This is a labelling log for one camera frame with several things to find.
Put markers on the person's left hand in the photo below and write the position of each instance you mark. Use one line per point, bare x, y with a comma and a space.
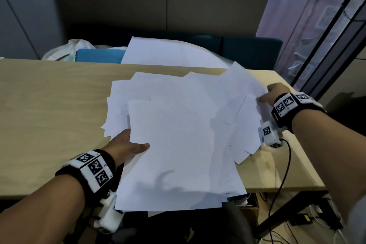
120, 145

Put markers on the person's right hand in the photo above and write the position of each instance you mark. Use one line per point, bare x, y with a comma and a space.
278, 90

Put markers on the person's left thumb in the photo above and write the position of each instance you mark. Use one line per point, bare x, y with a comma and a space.
138, 147

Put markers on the person's right thumb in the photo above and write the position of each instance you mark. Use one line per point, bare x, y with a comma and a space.
264, 98

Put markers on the white paper sheet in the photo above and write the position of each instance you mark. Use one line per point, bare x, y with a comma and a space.
243, 103
171, 149

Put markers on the person's right forearm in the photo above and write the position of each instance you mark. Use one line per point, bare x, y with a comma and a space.
328, 149

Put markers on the person's left forearm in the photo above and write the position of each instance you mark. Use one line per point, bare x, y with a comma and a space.
37, 212

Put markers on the black marker-tagged right wristband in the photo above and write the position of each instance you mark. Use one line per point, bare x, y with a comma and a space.
288, 106

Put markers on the black marker-tagged wristband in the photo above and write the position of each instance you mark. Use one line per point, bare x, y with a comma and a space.
91, 169
288, 106

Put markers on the dark teal sofa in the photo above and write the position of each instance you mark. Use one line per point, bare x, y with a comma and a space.
251, 49

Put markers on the black marker-tagged left wristband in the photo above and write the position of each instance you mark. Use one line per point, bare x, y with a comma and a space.
91, 169

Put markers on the pile of white papers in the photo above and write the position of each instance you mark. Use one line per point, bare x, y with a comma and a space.
160, 89

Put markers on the printed roll-up banner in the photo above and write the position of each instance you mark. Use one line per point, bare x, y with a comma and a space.
297, 23

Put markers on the blue box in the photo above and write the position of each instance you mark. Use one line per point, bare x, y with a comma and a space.
97, 55

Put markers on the large white sheet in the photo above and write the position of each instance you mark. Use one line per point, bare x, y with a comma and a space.
171, 52

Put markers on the brown cardboard box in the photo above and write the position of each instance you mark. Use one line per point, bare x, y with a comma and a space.
249, 209

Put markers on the black table leg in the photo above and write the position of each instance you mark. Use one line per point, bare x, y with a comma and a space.
288, 212

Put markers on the white plastic bag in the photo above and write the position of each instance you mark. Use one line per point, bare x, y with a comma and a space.
67, 49

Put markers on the black power adapter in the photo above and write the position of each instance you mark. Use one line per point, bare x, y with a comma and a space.
301, 219

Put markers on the grey shirt sleeve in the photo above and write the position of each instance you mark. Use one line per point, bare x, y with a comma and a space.
357, 221

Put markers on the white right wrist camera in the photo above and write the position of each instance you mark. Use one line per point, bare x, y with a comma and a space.
270, 135

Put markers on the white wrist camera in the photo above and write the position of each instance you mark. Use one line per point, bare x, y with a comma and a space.
270, 135
110, 215

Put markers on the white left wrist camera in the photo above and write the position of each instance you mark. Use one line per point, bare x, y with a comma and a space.
110, 215

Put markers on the black metal frame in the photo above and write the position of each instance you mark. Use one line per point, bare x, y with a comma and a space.
340, 52

